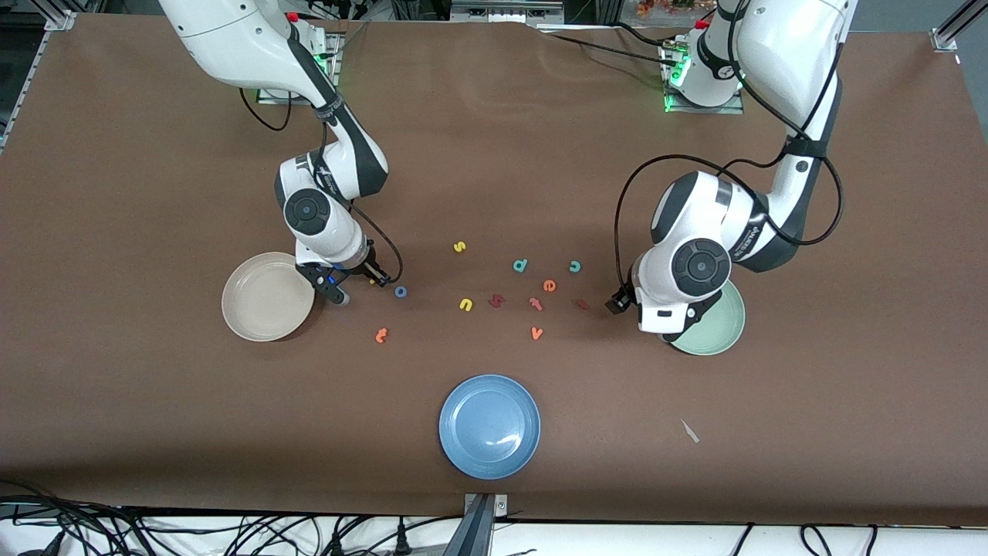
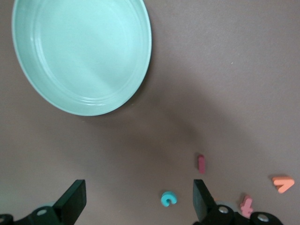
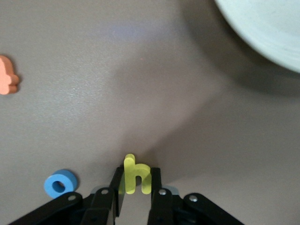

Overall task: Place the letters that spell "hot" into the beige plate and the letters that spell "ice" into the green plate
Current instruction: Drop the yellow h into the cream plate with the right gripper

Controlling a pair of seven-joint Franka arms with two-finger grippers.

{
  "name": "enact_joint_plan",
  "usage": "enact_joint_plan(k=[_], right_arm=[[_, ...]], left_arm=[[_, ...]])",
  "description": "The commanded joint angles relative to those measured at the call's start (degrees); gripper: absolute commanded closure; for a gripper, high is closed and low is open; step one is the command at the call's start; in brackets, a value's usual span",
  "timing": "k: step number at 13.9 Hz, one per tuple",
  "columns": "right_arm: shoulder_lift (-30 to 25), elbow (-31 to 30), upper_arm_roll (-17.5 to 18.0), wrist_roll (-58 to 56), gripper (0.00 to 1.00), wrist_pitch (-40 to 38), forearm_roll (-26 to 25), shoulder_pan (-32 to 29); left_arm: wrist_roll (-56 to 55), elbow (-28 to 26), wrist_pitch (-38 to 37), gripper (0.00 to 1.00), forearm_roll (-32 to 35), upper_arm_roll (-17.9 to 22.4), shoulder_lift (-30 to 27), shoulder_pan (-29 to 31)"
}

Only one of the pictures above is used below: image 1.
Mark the light green plate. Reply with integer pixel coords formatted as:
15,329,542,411
670,280,746,357

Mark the beige brown plate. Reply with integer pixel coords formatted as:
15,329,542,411
222,252,316,342

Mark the blue plate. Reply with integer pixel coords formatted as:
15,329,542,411
438,375,541,480

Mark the grey metal equipment box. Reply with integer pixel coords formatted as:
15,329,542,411
452,0,564,24

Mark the orange flower decoration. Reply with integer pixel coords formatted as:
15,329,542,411
637,0,715,18

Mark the aluminium corner profile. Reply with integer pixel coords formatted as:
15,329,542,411
930,0,988,53

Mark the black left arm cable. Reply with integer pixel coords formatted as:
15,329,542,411
614,0,846,294

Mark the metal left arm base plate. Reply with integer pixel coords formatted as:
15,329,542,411
660,39,746,115

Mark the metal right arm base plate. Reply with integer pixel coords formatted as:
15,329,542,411
257,31,344,105

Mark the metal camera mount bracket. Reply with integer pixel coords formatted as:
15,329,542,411
444,493,510,556

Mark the black cable on table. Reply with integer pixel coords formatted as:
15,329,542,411
552,34,668,66
614,22,684,47

